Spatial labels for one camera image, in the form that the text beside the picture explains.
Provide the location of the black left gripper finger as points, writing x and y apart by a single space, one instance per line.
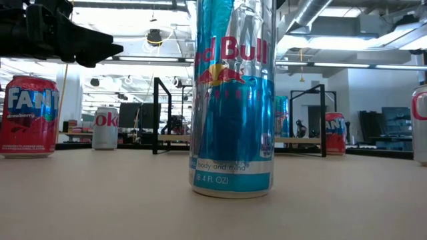
93 36
96 53

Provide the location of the silver Diet Coke can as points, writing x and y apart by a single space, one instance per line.
105 133
421 140

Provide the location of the red Fanta strawberry can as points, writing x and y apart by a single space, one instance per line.
335 140
30 126

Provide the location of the blue silver Red Bull can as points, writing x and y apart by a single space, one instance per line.
233 116
283 116

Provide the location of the black ceiling dome device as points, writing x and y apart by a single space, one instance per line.
154 37

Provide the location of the white building column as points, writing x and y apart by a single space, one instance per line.
71 110

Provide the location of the black computer monitor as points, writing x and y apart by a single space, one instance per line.
133 115

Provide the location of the distant desk with boxes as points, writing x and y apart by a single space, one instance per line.
76 133

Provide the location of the person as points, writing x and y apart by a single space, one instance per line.
175 126

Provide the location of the long ceiling light rail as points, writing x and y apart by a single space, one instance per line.
150 59

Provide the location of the black frame wooden shelf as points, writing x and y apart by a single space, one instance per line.
155 116

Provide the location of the slanted silver ventilation duct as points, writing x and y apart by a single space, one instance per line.
307 13

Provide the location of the black aluminium rig frame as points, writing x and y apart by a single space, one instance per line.
367 153

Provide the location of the blue wall screen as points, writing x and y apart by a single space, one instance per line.
397 123

